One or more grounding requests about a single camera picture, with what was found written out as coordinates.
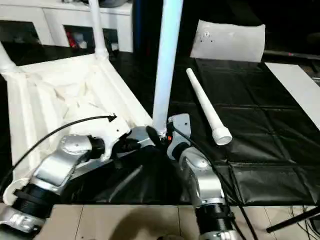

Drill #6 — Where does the white plastic table leg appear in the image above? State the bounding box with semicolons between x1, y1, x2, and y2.
186;68;233;146
89;0;110;60
0;42;17;73
151;0;184;137

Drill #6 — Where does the white plastic table top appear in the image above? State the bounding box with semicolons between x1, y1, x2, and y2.
1;52;168;207

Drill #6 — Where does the black work mat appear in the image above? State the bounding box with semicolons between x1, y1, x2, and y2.
0;44;320;207

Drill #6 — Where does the white plastic bag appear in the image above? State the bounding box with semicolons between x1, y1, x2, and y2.
190;20;266;63

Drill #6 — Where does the metal cooking pot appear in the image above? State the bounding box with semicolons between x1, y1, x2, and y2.
97;0;134;7

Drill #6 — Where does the white flat board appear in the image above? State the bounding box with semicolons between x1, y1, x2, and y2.
265;62;320;132

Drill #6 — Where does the white cabinet with glass doors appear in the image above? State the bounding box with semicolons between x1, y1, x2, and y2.
0;0;134;53

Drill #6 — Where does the black stand leg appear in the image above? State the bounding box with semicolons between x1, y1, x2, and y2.
266;206;320;234

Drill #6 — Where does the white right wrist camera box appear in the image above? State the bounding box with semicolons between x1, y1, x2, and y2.
167;113;191;139

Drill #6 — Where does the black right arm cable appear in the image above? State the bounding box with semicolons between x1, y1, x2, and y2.
172;128;259;240

